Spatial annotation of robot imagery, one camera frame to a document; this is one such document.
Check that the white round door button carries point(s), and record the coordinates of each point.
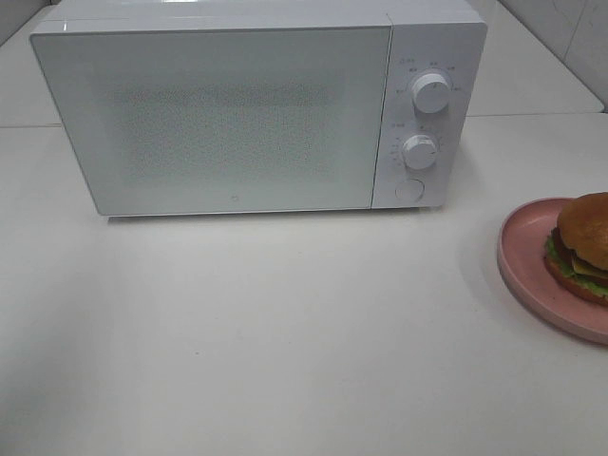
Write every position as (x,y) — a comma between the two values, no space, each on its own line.
(410,190)

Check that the white microwave knob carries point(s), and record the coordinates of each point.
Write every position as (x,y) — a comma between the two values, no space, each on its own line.
(419,152)
(430,92)

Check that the pink speckled plate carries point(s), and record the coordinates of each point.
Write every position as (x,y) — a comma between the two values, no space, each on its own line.
(520,253)

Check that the burger with lettuce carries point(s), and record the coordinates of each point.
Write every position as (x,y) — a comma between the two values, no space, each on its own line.
(575,251)

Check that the white microwave door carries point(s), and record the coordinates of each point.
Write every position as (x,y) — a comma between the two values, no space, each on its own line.
(221,121)

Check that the white microwave oven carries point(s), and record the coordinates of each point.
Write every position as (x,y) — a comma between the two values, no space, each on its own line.
(448,36)

